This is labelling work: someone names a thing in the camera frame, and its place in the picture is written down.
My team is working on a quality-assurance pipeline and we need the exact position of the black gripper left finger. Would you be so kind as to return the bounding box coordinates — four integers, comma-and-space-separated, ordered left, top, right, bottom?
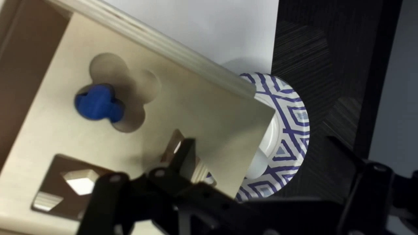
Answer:
77, 137, 227, 235

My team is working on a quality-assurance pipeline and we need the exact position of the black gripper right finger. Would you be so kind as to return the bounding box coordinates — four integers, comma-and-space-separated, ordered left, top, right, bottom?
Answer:
326, 135, 395, 235

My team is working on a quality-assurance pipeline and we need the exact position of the blue block inside box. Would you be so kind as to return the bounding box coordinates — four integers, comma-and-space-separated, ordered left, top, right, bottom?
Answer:
73, 84, 128, 124

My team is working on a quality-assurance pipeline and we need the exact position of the blue patterned paper plate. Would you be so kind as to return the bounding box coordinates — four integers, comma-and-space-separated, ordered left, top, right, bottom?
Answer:
233, 71, 312, 204

